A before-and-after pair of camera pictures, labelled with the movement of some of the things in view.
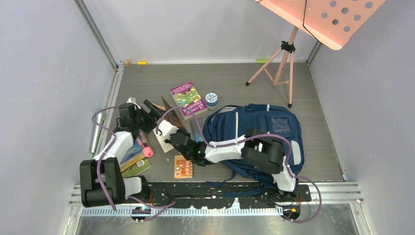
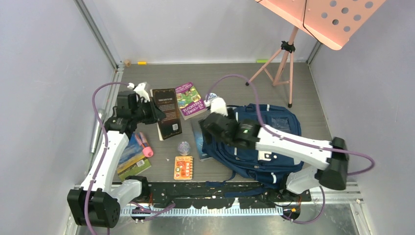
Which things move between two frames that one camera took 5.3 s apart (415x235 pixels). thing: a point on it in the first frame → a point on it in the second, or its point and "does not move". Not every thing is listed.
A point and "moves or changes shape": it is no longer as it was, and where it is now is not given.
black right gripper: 168,141 → 231,115
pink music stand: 329,22 does not move
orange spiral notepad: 183,168 does not move
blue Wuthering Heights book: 196,132 does not move
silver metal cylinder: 97,132 does not move
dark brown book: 170,117 moves or changes shape
